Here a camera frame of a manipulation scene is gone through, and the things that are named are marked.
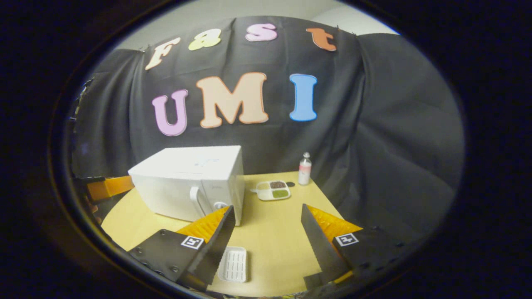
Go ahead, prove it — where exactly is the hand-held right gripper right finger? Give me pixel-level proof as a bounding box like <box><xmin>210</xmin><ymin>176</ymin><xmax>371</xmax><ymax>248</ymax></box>
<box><xmin>300</xmin><ymin>203</ymin><xmax>411</xmax><ymax>288</ymax></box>

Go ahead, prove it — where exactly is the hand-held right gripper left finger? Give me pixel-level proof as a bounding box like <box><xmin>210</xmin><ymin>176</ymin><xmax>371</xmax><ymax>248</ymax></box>
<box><xmin>127</xmin><ymin>205</ymin><xmax>236</xmax><ymax>292</ymax></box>

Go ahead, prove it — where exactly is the white microwave oven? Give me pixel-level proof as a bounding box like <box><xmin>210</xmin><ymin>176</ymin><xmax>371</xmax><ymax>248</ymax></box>
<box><xmin>128</xmin><ymin>145</ymin><xmax>245</xmax><ymax>227</ymax></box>

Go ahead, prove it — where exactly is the white plastic tray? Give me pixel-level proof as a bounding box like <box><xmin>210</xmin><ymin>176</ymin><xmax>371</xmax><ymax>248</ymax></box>
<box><xmin>217</xmin><ymin>247</ymin><xmax>248</xmax><ymax>283</ymax></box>

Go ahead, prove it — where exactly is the white divided dish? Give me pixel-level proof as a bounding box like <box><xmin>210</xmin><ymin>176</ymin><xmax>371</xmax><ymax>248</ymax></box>
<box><xmin>256</xmin><ymin>180</ymin><xmax>291</xmax><ymax>201</ymax></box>

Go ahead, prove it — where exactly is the clear bottle pink label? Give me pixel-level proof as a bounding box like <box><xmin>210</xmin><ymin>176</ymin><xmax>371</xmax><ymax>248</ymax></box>
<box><xmin>298</xmin><ymin>152</ymin><xmax>312</xmax><ymax>186</ymax></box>

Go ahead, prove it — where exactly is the black backdrop cloth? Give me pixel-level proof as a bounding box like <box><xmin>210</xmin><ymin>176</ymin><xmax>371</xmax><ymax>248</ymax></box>
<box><xmin>69</xmin><ymin>16</ymin><xmax>465</xmax><ymax>245</ymax></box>

